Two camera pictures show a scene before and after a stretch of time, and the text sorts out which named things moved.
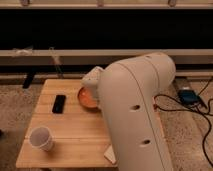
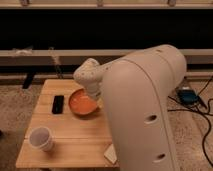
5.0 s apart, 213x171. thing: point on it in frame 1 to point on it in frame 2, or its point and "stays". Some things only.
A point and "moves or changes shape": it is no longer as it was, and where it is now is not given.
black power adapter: [188, 97] stays
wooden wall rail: [52, 57] stays
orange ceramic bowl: [88, 100] moves or changes shape
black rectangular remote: [59, 104] stays
